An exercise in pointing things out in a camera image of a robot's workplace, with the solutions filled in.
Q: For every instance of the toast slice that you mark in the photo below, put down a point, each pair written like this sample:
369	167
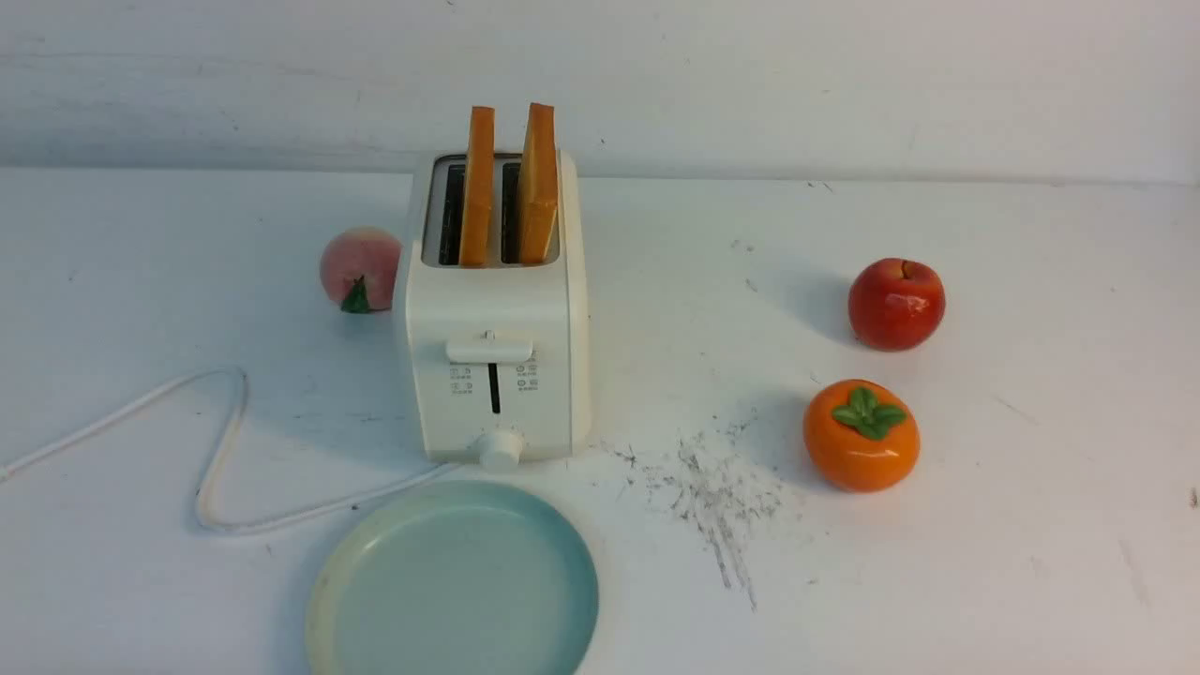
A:
478	188
538	186

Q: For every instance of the pink peach with leaf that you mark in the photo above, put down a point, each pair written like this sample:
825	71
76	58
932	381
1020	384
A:
358	270

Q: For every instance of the light blue round plate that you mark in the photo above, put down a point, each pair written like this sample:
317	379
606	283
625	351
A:
457	577

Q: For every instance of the red apple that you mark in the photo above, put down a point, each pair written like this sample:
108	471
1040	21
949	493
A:
896	304

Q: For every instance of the white two-slot toaster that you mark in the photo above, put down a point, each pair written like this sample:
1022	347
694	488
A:
498	359

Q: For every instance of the orange persimmon with green leaf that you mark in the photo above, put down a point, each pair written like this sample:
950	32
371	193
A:
860	436

